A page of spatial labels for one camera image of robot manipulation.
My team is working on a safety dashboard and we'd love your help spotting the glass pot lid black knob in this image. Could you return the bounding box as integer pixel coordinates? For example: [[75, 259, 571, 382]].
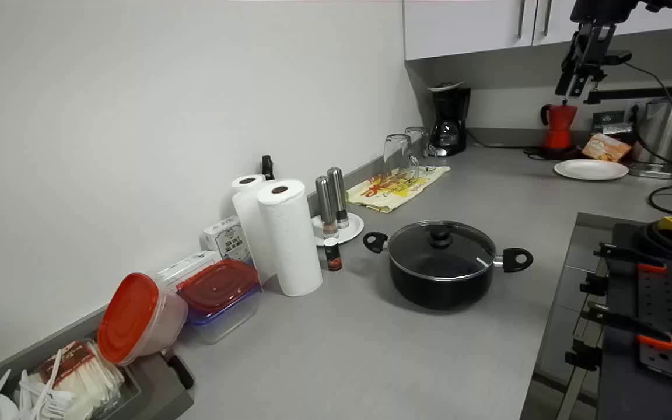
[[387, 220, 499, 281]]

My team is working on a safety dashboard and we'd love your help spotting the orange snack packet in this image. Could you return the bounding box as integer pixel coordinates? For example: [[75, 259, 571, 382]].
[[579, 131, 634, 166]]

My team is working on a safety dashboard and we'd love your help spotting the white paper towel roll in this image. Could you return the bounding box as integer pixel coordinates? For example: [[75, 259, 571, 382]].
[[229, 172, 280, 285], [257, 176, 324, 298]]

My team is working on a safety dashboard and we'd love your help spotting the yellow red patterned dish cloth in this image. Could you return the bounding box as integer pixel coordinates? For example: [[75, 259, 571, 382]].
[[346, 164, 452, 215]]

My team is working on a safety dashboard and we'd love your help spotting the small white saucer plate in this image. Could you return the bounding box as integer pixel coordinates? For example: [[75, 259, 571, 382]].
[[309, 210, 366, 249]]

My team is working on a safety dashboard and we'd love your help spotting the grey utensil tray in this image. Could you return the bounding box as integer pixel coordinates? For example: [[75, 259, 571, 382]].
[[0, 336, 196, 420]]

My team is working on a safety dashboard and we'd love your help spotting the red packet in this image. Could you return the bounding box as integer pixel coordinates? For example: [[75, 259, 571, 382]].
[[38, 339, 99, 386]]

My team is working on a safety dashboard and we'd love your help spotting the stainless steel kettle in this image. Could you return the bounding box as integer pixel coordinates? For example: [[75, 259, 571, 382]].
[[633, 95, 672, 180]]

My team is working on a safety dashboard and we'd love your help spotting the white plastic cutlery bundle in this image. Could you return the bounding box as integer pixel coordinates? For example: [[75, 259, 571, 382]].
[[16, 344, 129, 420]]

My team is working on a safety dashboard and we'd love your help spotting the plastic container orange lid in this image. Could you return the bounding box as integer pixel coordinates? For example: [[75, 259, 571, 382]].
[[96, 271, 192, 368]]

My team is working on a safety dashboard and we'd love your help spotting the plastic container red lid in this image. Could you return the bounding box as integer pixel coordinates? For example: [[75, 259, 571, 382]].
[[176, 256, 264, 344]]

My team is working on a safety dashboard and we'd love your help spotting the black camera on mount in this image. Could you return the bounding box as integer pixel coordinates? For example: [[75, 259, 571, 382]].
[[600, 49, 634, 68]]

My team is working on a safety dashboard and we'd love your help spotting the clear drinking glass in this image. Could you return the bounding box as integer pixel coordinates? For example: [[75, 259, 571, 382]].
[[380, 131, 415, 167]]

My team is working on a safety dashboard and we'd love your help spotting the white cardboard box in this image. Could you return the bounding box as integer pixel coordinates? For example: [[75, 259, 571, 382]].
[[198, 216, 253, 264]]

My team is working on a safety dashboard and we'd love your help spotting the white dinner plate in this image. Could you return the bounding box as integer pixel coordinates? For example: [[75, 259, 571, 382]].
[[551, 157, 633, 183]]

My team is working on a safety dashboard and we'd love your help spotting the silver cabinet handle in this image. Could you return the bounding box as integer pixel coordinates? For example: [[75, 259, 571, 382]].
[[515, 0, 530, 45], [535, 0, 555, 45]]

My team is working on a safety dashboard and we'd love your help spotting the small red spice bottle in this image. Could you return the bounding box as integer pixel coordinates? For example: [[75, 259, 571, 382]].
[[322, 239, 346, 273]]

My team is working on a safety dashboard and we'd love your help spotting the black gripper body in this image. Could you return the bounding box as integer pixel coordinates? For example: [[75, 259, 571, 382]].
[[569, 0, 645, 28]]

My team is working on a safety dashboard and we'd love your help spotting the red moka pot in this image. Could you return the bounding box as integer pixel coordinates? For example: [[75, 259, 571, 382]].
[[540, 101, 579, 154]]

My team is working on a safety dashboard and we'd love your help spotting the black coffee maker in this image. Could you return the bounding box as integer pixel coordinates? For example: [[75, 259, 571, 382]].
[[424, 81, 473, 161]]

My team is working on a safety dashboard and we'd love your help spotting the black clamp orange handle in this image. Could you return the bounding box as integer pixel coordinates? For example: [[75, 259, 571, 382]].
[[579, 301, 672, 355], [590, 239, 669, 280]]

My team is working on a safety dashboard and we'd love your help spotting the small dark bottle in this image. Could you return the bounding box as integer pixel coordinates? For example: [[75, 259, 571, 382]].
[[260, 151, 277, 182]]

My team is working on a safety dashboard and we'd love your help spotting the black cooking pot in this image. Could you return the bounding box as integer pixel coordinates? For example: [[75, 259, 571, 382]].
[[361, 220, 535, 313]]

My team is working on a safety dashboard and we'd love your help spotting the steel spice grinder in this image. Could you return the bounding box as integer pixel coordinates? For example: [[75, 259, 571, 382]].
[[313, 175, 338, 234], [326, 166, 350, 228]]

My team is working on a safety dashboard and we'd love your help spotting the white wall cabinet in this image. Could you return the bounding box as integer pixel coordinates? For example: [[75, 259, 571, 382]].
[[401, 0, 672, 62]]

